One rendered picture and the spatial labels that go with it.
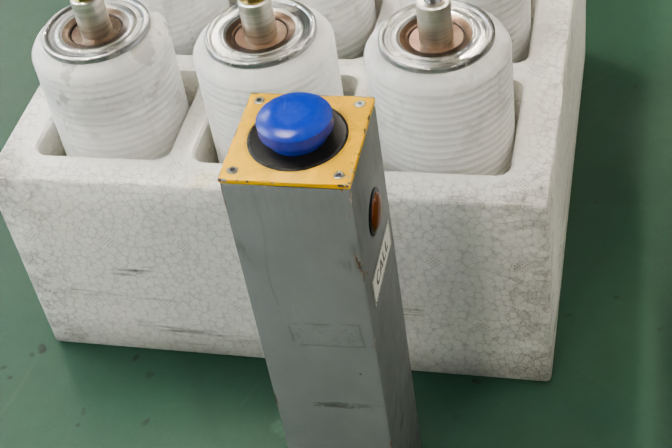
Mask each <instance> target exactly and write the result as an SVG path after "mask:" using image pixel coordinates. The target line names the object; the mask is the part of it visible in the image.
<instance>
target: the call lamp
mask: <svg viewBox="0 0 672 448"><path fill-rule="evenodd" d="M381 219H382V199H381V195H380V194H379V192H378V191H376V192H375V195H374V198H373V204H372V227H373V231H374V232H376V231H377V230H378V229H379V227H380V223H381Z"/></svg>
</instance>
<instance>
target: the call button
mask: <svg viewBox="0 0 672 448"><path fill-rule="evenodd" d="M255 122H256V128H257V133H258V136H259V139H260V140H261V141H262V143H263V144H265V145H266V146H267V147H269V148H271V149H272V150H273V151H275V152H276V153H278V154H281V155H285V156H300V155H304V154H308V153H310V152H313V151H314V150H316V149H318V148H319V147H320V146H321V145H322V144H323V143H324V142H325V140H326V138H327V137H328V136H329V134H330V133H331V131H332V129H333V126H334V119H333V113H332V108H331V106H330V104H329V103H328V102H327V101H326V100H325V99H324V98H322V97H321V96H318V95H316V94H312V93H306V92H294V93H288V94H284V95H281V96H278V97H276V98H274V99H272V100H270V101H269V102H267V103H266V104H265V105H264V106H263V107H262V108H261V109H260V110H259V112H258V114H257V116H256V121H255Z"/></svg>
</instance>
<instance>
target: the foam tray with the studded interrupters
mask: <svg viewBox="0 0 672 448"><path fill-rule="evenodd" d="M374 2H375V9H376V17H377V23H376V26H375V29H376V28H377V27H378V26H379V25H380V24H381V23H382V22H383V21H384V20H386V19H387V18H389V17H390V16H391V15H392V14H393V13H395V12H396V11H398V10H400V0H374ZM375 29H374V30H375ZM531 31H532V32H531V35H532V36H531V43H530V49H529V56H528V58H527V59H526V60H525V61H523V62H519V63H512V65H513V87H514V88H513V91H514V113H515V116H514V118H515V145H514V152H513V158H512V165H511V169H510V170H509V171H508V172H507V173H506V174H504V175H500V176H484V175H462V174H440V173H419V172H397V171H384V174H385V181H386V189H387V196H388V203H389V211H390V218H391V225H392V232H393V240H394V247H395V254H396V262H397V269H398V276H399V284H400V291H401V298H402V306H403V313H404V320H405V328H406V335H407V342H408V350H409V357H410V364H411V370H414V371H426V372H438V373H450V374H462V375H474V376H486V377H498V378H510V379H522V380H534V381H549V380H550V379H551V376H552V367H553V357H554V348H555V338H556V328H557V319H558V309H559V300H560V290H561V281H562V271H563V262H564V252H565V242H566V233H567V223H568V214H569V204H570V195H571V185H572V175H573V166H574V156H575V147H576V137H577V128H578V118H579V109H580V99H581V89H582V80H583V70H584V61H585V33H586V0H531ZM176 59H177V63H178V66H179V70H180V74H181V77H182V81H183V85H184V88H185V93H186V96H187V100H188V104H189V107H190V109H189V111H188V114H187V116H186V118H185V120H184V123H183V125H182V127H181V129H180V132H179V134H178V136H177V139H176V141H175V143H174V145H173V148H172V150H171V152H170V154H169V155H167V156H166V157H164V158H162V159H158V160H135V159H113V158H92V157H70V156H67V155H66V152H65V149H64V147H63V144H62V141H61V139H60V136H59V133H58V130H57V128H56V124H55V122H54V119H53V117H52V114H51V111H50V109H49V105H48V103H47V100H46V98H45V95H44V92H43V90H42V86H41V84H40V86H39V87H38V89H37V91H36V93H35V94H34V96H33V98H32V99H31V101H30V103H29V105H28V106H27V108H26V110H25V111H24V113H23V115H22V117H21V118H20V120H19V122H18V123H17V125H16V127H15V129H14V130H13V132H12V134H11V136H10V137H9V139H8V141H7V142H6V144H5V146H4V148H3V149H2V151H1V153H0V210H1V213H2V215H3V217H4V220H5V222H6V224H7V227H8V229H9V231H10V234H11V236H12V238H13V241H14V243H15V245H16V247H17V250H18V252H19V254H20V257H21V259H22V261H23V264H24V266H25V268H26V271H27V273H28V275H29V278H30V280H31V282H32V284H33V287H34V289H35V291H36V294H37V296H38V298H39V301H40V303H41V305H42V308H43V310H44V312H45V314H46V317H47V319H48V321H49V324H50V326H51V328H52V331H53V333H54V335H55V338H56V339H57V340H58V341H66V342H78V343H90V344H102V345H114V346H126V347H138V348H150V349H162V350H174V351H186V352H198V353H210V354H222V355H234V356H246V357H258V358H265V356H264V352H263V348H262V344H261V340H260V337H259V333H258V329H257V325H256V321H255V317H254V314H253V310H252V306H251V302H250V298H249V294H248V291H247V287H246V283H245V279H244V275H243V271H242V268H241V264H240V260H239V256H238V252H237V248H236V245H235V241H234V237H233V233H232V229H231V225H230V221H229V218H228V214H227V210H226V206H225V202H224V198H223V195H222V191H221V187H220V183H218V181H217V178H218V175H219V173H220V170H221V168H222V165H223V164H222V163H219V159H218V155H217V152H216V148H215V143H214V140H213V136H212V132H211V128H210V124H209V120H208V116H207V112H206V109H205V105H204V101H203V97H202V92H201V89H200V85H199V81H198V77H197V73H196V69H195V65H194V62H193V55H176ZM338 63H339V69H340V75H341V82H342V88H343V94H344V96H364V97H369V90H368V83H367V76H366V69H365V62H364V56H363V57H361V58H357V59H338Z"/></svg>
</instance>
